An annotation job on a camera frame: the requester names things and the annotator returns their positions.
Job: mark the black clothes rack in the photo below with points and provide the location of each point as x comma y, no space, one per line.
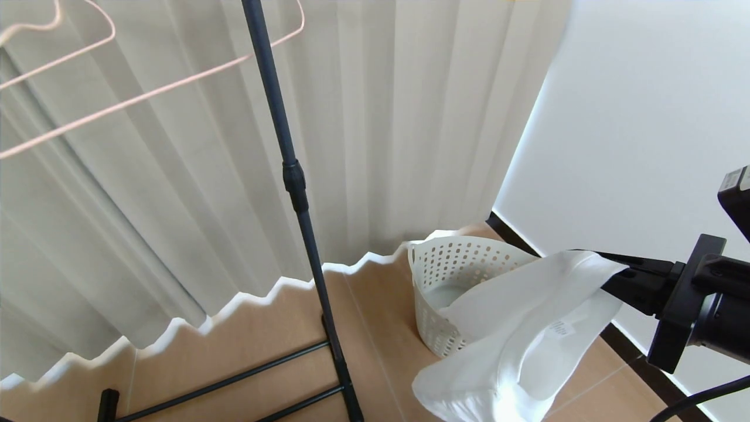
293,176

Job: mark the white printed t-shirt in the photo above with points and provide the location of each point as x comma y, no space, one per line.
515,328

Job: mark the beige curtain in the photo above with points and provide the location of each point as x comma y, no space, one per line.
410,117

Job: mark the pink clothes hanger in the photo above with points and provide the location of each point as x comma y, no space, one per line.
176,85
58,60

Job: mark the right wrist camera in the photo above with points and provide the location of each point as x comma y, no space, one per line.
737,202

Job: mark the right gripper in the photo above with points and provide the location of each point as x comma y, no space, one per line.
685,305

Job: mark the white laundry basket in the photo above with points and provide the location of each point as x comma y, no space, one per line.
451,296

